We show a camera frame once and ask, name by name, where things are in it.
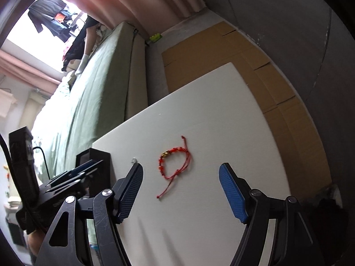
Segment pink curtain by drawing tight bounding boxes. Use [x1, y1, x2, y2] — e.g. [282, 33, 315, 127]
[0, 50, 62, 94]
[54, 0, 206, 31]

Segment red string bracelet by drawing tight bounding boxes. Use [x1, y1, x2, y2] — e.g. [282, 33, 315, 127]
[157, 136, 194, 200]

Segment white pillow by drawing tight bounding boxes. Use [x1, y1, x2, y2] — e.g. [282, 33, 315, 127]
[57, 70, 77, 93]

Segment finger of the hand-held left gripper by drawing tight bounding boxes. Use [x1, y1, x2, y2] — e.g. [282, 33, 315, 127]
[41, 170, 93, 194]
[65, 159, 104, 178]

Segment flat brown cardboard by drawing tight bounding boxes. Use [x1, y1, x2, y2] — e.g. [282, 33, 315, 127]
[162, 21, 328, 198]

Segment bed with green sheet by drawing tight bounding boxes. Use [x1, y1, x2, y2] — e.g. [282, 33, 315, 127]
[30, 21, 149, 178]

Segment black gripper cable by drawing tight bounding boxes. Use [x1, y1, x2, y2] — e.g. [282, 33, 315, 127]
[0, 133, 52, 182]

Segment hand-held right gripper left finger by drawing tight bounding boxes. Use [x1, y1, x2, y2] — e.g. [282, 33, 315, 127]
[35, 163, 144, 266]

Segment hanging dark clothes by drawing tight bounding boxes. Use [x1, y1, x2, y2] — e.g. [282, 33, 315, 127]
[28, 0, 84, 39]

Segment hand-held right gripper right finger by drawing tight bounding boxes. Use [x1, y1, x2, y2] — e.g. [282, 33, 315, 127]
[219, 163, 328, 266]

